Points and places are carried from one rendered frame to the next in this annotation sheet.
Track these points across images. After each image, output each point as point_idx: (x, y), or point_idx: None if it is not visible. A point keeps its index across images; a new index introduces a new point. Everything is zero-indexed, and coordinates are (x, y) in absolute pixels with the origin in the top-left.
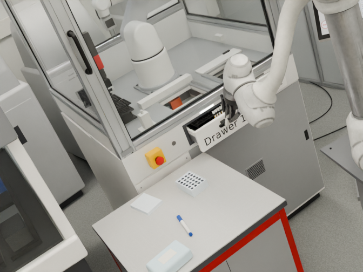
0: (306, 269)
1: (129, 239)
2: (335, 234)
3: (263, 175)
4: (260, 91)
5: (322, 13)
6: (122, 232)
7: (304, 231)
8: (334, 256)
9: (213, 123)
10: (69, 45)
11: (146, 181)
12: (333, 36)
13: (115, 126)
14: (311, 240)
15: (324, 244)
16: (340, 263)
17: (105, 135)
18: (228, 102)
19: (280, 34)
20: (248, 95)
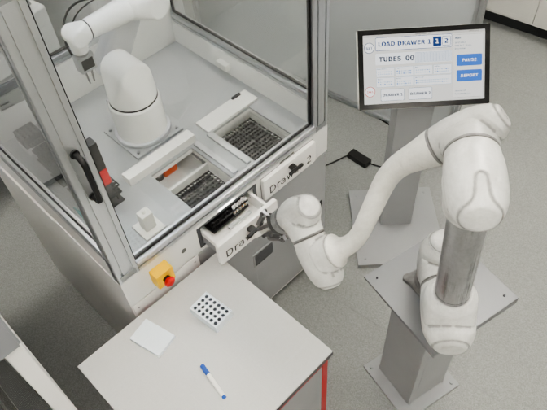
0: None
1: (141, 397)
2: (334, 311)
3: (270, 255)
4: (334, 255)
5: (369, 77)
6: (128, 384)
7: (301, 306)
8: (335, 342)
9: (238, 232)
10: (71, 167)
11: (146, 298)
12: (451, 241)
13: (118, 250)
14: (309, 319)
15: (324, 324)
16: (342, 351)
17: (98, 255)
18: (275, 232)
19: (375, 199)
20: (317, 255)
